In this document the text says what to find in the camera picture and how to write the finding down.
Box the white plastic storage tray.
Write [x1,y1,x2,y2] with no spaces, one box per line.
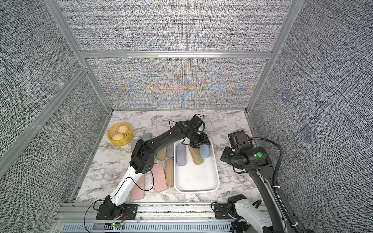
[174,140,220,194]

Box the pink glasses case right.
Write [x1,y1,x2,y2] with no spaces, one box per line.
[152,163,167,193]

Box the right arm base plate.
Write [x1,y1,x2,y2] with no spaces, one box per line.
[211,203,235,220]

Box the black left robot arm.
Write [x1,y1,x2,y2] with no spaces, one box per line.
[95,114,211,220]

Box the purple fabric glasses case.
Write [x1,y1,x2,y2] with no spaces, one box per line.
[176,143,187,167]

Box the grey fabric glasses case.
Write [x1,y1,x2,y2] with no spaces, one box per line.
[166,144,174,159]

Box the pink glasses case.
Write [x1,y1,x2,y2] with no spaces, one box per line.
[152,163,167,193]
[131,175,145,201]

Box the white steamed bun front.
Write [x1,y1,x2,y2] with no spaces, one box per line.
[112,133,125,141]

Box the pink glasses case left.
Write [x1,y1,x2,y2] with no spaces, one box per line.
[131,175,145,201]

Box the yellow bamboo steamer basket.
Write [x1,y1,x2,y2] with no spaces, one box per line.
[107,123,135,147]

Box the tan glasses case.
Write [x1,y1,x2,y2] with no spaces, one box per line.
[165,159,174,187]
[156,147,167,161]
[188,146,204,165]

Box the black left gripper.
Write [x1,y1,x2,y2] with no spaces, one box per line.
[189,130,212,149]

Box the white steamed bun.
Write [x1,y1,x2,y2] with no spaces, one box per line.
[112,133,125,141]
[117,124,129,135]

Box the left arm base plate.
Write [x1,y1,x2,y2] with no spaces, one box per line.
[96,203,138,220]

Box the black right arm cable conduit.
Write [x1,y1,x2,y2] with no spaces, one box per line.
[249,136,304,233]

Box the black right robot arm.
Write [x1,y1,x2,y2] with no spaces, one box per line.
[220,131,310,233]

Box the white steamed bun back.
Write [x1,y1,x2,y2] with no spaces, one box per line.
[117,124,129,135]

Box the light blue case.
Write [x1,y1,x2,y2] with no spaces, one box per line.
[200,144,211,159]
[142,133,153,142]

